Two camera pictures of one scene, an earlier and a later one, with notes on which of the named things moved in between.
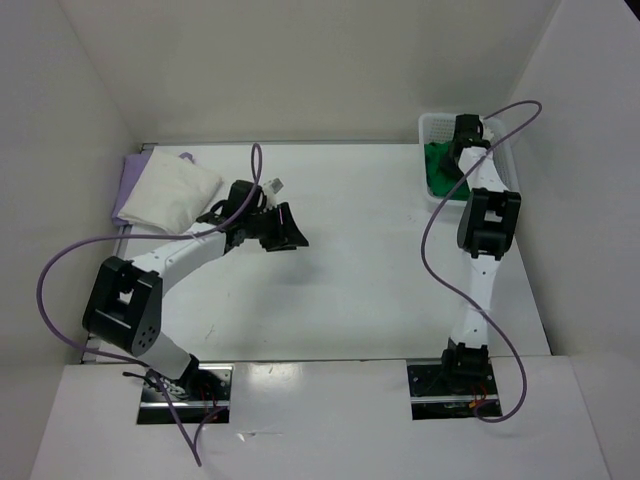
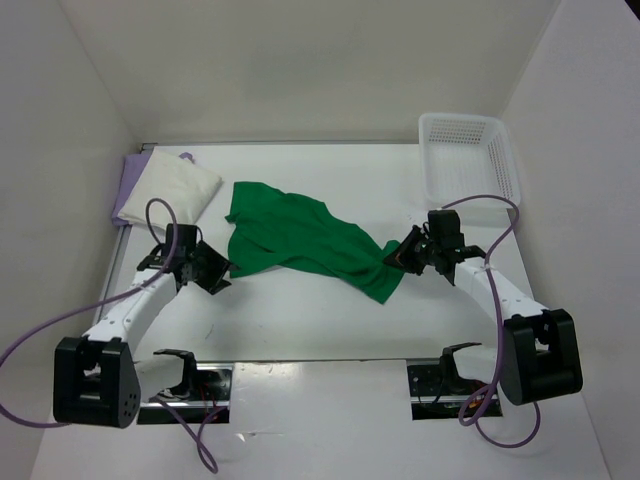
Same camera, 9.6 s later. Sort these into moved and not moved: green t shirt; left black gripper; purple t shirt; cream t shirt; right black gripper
Moved: right black gripper; left black gripper; green t shirt
Not moved: purple t shirt; cream t shirt
